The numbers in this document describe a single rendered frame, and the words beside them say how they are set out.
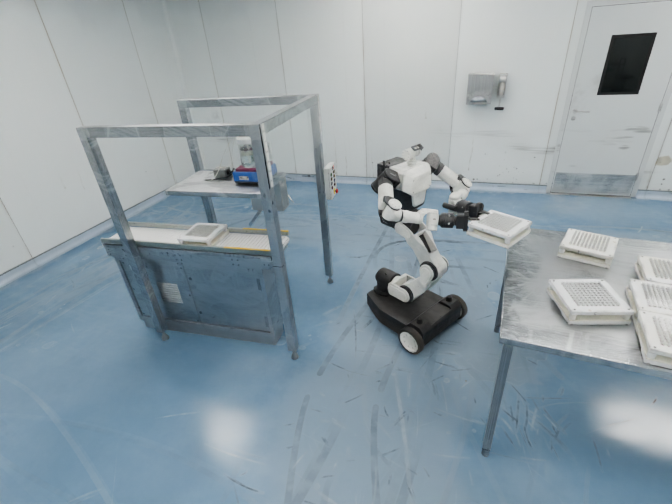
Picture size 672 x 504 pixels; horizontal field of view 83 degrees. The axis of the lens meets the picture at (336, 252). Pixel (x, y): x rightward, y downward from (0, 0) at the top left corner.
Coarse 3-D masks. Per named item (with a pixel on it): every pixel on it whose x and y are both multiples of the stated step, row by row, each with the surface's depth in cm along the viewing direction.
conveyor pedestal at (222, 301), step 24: (120, 264) 282; (144, 264) 277; (168, 264) 270; (192, 264) 264; (168, 288) 283; (192, 288) 277; (216, 288) 271; (240, 288) 265; (264, 288) 258; (144, 312) 305; (168, 312) 298; (192, 312) 290; (216, 312) 283; (240, 312) 277; (264, 312) 271; (216, 336) 299; (240, 336) 291; (264, 336) 285
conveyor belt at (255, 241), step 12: (132, 228) 288; (144, 228) 286; (156, 228) 285; (144, 240) 268; (156, 240) 267; (168, 240) 266; (228, 240) 259; (240, 240) 258; (252, 240) 257; (264, 240) 256; (288, 240) 258; (228, 252) 246
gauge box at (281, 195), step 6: (276, 186) 235; (282, 186) 239; (276, 192) 237; (282, 192) 239; (252, 198) 244; (276, 198) 240; (282, 198) 240; (252, 204) 246; (258, 204) 245; (276, 204) 242; (282, 204) 241; (288, 204) 250; (282, 210) 243
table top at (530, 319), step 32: (512, 256) 213; (544, 256) 210; (512, 288) 187; (544, 288) 186; (512, 320) 167; (544, 320) 166; (544, 352) 154; (576, 352) 149; (608, 352) 148; (640, 352) 147
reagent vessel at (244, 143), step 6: (240, 138) 215; (246, 138) 214; (240, 144) 215; (246, 144) 214; (240, 150) 218; (246, 150) 216; (252, 150) 216; (240, 156) 221; (246, 156) 218; (252, 156) 218; (246, 162) 220; (252, 162) 219
